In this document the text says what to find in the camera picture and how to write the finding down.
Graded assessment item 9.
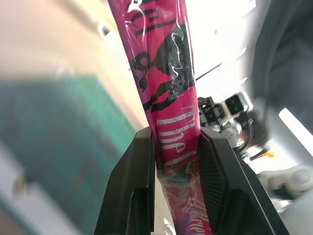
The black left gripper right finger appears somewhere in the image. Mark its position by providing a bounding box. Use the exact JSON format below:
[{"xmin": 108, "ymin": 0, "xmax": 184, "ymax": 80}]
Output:
[{"xmin": 199, "ymin": 127, "xmax": 291, "ymax": 235}]

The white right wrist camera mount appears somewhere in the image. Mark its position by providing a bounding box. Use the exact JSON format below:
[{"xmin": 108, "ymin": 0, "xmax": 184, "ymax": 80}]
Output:
[{"xmin": 220, "ymin": 91, "xmax": 253, "ymax": 121}]

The silver robot body joint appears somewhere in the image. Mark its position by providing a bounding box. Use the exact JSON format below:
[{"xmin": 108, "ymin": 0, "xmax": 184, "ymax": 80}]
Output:
[{"xmin": 258, "ymin": 165, "xmax": 313, "ymax": 198}]

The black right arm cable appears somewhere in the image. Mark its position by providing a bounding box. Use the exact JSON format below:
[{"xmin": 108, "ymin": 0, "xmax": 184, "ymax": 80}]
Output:
[{"xmin": 234, "ymin": 141, "xmax": 274, "ymax": 161}]

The pink shrink-wrapped book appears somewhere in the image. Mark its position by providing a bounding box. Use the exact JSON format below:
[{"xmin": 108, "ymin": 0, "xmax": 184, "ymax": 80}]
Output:
[{"xmin": 107, "ymin": 0, "xmax": 214, "ymax": 235}]

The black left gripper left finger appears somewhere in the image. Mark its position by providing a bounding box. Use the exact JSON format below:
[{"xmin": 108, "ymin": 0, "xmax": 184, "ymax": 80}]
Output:
[{"xmin": 94, "ymin": 126, "xmax": 156, "ymax": 235}]

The dark grey robot torso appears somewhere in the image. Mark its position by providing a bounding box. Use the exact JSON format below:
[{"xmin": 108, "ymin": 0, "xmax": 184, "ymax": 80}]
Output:
[{"xmin": 247, "ymin": 0, "xmax": 313, "ymax": 116}]

